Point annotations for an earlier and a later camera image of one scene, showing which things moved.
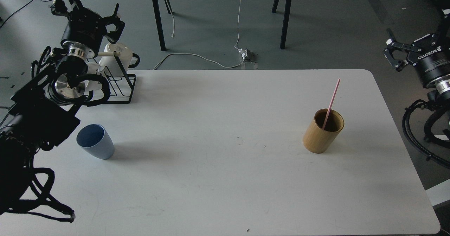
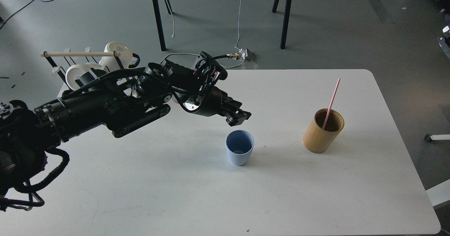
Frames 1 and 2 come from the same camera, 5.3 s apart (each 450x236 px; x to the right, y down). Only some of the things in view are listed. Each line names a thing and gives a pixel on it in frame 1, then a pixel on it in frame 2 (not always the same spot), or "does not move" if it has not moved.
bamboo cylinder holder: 316,140 does not move
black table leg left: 157,12 does not move
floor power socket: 247,55 does not move
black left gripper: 85,29 to 216,103
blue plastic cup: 94,139 to 239,145
